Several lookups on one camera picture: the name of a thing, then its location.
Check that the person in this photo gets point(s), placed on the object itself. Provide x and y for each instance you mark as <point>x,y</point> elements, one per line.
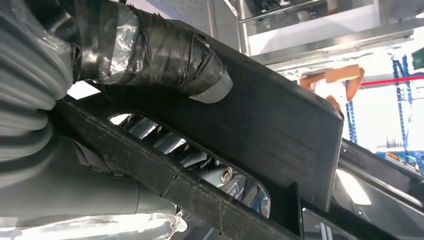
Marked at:
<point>331,91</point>

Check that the stainless steel table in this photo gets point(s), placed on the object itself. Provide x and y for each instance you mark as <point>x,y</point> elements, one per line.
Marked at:
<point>331,43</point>

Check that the green plastic crate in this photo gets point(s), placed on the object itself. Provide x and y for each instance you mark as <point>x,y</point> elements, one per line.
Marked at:
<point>419,59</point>

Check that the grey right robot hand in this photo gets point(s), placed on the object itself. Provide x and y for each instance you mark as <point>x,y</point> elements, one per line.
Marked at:
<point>149,49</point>

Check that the red barrier belt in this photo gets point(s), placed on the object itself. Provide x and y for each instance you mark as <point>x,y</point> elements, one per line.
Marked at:
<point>391,80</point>

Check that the blue metal rack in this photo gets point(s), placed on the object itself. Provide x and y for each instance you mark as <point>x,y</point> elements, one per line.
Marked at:
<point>351,122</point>

